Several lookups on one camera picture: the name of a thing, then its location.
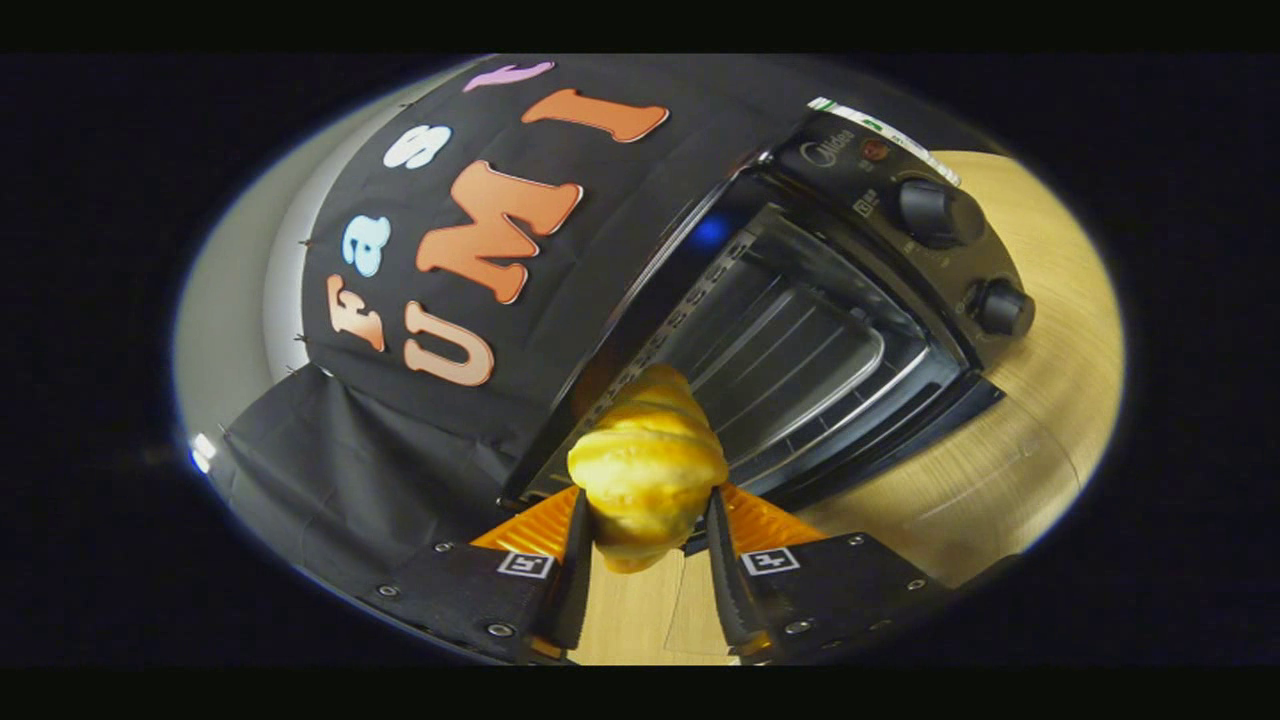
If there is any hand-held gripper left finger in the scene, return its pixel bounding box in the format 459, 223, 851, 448
365, 487, 596, 663

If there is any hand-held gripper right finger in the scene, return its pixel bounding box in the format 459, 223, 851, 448
705, 484, 951, 661

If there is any yellow croissant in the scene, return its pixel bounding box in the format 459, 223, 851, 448
567, 363, 730, 575

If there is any black toaster oven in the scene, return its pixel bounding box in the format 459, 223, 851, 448
497, 108, 1037, 656

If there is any black backdrop cloth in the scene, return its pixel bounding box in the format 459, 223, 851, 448
215, 54, 831, 601

